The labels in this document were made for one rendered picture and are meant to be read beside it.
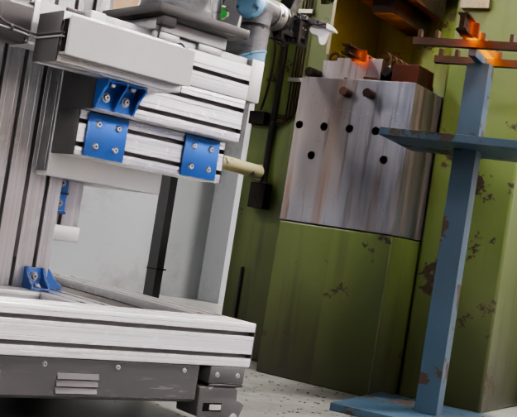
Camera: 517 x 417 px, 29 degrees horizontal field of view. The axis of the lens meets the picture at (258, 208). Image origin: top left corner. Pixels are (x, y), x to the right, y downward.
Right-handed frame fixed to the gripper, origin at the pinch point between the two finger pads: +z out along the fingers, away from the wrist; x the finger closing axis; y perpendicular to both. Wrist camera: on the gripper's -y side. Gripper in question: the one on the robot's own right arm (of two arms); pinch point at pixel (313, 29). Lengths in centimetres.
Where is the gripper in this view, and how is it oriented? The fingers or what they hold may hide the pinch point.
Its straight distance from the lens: 286.3
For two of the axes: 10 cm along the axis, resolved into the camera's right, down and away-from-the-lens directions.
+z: 5.1, 1.1, 8.5
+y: -1.6, 9.9, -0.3
